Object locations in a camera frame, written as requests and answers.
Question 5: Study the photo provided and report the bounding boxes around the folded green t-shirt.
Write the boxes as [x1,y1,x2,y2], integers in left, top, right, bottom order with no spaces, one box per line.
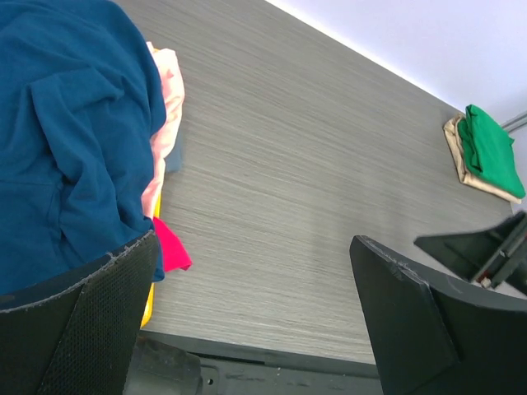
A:
[457,105,526,199]

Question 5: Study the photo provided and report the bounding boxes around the magenta t-shirt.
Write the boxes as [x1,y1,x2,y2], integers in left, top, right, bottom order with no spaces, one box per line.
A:
[153,217,192,272]

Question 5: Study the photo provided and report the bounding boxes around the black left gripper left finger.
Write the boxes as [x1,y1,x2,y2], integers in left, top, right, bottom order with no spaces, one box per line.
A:
[1,231,160,394]

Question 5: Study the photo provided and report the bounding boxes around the folded beige t-shirt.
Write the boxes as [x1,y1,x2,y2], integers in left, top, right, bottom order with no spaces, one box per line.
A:
[443,114,521,204]

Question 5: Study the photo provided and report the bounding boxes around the grey blue t-shirt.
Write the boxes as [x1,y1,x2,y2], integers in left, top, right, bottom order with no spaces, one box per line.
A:
[165,135,183,173]

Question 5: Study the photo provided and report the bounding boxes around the blue Mickey print t-shirt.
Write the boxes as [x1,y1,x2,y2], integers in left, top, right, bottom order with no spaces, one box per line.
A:
[1,1,166,294]

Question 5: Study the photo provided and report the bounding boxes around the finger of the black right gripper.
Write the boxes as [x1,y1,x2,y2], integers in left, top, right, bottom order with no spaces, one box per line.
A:
[414,211,526,294]

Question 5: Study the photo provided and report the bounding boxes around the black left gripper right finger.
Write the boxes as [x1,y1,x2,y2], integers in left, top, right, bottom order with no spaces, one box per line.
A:
[349,235,526,394]

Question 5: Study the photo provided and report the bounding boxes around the right aluminium frame post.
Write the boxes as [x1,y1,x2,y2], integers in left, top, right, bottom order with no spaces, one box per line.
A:
[501,112,527,133]

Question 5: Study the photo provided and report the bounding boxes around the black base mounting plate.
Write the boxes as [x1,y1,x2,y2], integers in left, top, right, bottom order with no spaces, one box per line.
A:
[124,331,383,394]

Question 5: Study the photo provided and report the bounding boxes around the yellow plastic bin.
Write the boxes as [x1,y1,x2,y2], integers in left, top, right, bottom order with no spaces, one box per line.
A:
[141,196,161,328]

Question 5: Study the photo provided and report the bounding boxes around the pink t-shirt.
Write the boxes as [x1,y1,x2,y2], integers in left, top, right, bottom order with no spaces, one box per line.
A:
[142,41,185,219]

